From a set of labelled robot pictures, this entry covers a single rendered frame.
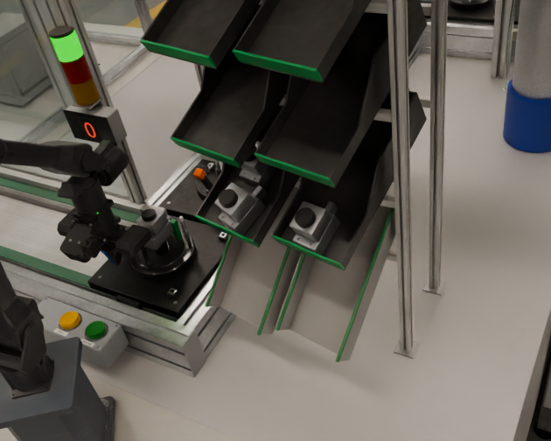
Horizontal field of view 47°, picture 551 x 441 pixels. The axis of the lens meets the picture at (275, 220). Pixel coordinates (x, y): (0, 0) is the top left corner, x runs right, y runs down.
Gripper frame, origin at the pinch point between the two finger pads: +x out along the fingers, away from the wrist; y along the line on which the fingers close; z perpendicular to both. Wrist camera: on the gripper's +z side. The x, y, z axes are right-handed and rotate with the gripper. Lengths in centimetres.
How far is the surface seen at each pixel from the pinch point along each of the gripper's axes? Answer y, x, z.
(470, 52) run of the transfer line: 34, 21, -128
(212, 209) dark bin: 21.4, -10.6, -6.8
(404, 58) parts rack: 54, -38, -15
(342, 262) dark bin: 47.9, -11.2, -2.1
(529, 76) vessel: 59, 2, -85
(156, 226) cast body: 2.3, 1.9, -10.4
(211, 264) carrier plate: 11.2, 12.5, -13.1
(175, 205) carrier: -7.8, 12.4, -26.9
